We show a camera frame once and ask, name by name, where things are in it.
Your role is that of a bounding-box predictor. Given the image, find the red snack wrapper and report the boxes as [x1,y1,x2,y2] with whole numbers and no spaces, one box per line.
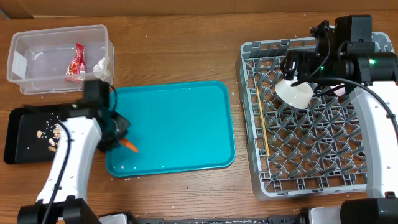
[66,43,86,83]

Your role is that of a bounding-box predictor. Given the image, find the teal serving tray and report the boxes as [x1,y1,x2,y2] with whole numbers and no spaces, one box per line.
[105,80,236,177]

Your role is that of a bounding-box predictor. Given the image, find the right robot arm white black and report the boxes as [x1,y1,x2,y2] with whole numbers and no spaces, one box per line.
[275,15,397,223]

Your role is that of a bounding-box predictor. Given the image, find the black plastic tray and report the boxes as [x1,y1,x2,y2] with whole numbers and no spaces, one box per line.
[4,103,72,164]

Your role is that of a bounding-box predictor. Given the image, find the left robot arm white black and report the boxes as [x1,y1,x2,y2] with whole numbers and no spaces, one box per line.
[17,79,131,224]

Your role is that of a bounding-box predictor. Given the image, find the white bowl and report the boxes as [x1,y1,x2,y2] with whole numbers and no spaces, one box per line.
[275,77,313,109]

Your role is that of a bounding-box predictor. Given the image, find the orange carrot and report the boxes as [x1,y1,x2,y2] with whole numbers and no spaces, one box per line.
[120,138,139,153]

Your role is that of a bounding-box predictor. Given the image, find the pink bowl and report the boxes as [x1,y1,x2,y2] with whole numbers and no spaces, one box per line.
[334,85,345,96]

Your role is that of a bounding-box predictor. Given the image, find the clear plastic bin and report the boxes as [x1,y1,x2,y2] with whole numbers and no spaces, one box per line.
[6,24,114,95]

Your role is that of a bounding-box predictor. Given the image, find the wooden chopstick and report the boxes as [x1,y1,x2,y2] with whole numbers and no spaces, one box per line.
[256,85,271,158]

